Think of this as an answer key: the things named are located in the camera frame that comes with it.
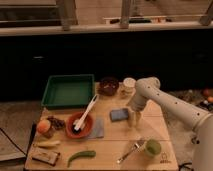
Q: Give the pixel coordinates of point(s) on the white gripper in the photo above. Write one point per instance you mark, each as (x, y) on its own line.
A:
(137, 103)

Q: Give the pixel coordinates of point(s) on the blue sponge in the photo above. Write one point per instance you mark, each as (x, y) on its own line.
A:
(119, 114)

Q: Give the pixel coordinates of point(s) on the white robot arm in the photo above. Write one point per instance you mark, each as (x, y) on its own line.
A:
(199, 120)

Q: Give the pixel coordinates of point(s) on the green cup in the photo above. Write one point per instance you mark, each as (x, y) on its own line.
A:
(152, 148)

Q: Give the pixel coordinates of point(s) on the grey cloth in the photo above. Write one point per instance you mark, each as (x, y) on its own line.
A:
(98, 129)

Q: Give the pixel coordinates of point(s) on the dark red bowl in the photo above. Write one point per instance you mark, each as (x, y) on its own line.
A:
(108, 86)

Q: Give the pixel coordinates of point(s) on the wooden table board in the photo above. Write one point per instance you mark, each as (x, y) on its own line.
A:
(118, 139)

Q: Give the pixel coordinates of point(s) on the green chili pepper toy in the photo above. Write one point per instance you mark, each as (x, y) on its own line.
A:
(87, 153)

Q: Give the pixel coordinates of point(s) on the dark brown cluster toy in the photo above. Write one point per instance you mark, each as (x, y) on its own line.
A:
(58, 124)

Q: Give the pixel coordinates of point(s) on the green plastic tray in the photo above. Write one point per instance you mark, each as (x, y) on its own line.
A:
(68, 91)

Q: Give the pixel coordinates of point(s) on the yellow banana toy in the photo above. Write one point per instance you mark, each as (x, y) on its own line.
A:
(47, 144)

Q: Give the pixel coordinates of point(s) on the orange fruit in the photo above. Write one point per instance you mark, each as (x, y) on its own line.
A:
(43, 126)

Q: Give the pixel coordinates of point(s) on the brown wooden block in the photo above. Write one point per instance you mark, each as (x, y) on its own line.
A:
(45, 156)

